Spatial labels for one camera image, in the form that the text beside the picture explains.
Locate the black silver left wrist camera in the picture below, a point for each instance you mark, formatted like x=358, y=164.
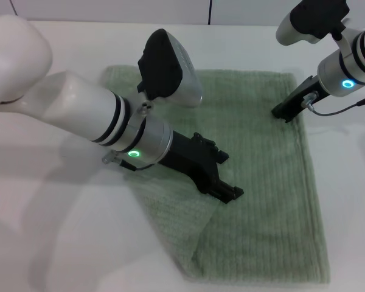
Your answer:
x=167, y=67

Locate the light green ribbed towel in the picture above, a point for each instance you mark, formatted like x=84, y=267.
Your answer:
x=261, y=182

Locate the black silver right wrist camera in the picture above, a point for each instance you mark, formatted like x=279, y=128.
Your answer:
x=313, y=15

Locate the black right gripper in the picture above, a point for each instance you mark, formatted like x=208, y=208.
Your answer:
x=296, y=102

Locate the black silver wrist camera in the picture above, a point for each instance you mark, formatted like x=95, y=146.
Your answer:
x=167, y=67
x=313, y=15

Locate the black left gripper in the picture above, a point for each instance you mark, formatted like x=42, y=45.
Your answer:
x=188, y=155

